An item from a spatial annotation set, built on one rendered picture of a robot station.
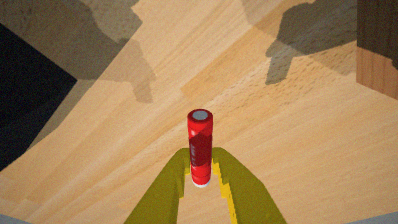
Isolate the red battery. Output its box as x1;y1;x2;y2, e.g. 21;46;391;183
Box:
187;109;213;188

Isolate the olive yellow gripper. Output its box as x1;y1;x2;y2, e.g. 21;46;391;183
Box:
123;147;287;224

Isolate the wooden drawer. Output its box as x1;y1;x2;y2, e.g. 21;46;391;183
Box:
356;0;398;100

